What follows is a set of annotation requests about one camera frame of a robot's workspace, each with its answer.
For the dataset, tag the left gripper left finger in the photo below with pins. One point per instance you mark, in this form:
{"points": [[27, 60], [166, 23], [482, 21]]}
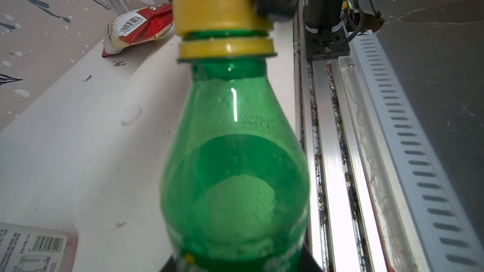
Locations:
{"points": [[169, 266]]}

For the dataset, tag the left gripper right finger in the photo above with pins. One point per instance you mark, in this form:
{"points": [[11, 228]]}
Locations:
{"points": [[307, 262]]}

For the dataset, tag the green plastic bottle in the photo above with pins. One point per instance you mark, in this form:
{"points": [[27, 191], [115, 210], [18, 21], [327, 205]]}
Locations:
{"points": [[235, 189]]}

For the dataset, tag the clear plastic bottle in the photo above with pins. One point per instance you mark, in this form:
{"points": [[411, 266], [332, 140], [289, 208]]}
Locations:
{"points": [[25, 248]]}

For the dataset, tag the white bottle cap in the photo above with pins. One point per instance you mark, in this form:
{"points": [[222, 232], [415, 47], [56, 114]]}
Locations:
{"points": [[130, 115]]}

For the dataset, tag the red snack bag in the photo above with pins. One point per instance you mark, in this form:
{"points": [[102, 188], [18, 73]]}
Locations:
{"points": [[137, 27]]}

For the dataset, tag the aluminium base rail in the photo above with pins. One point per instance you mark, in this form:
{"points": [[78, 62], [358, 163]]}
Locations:
{"points": [[379, 198]]}

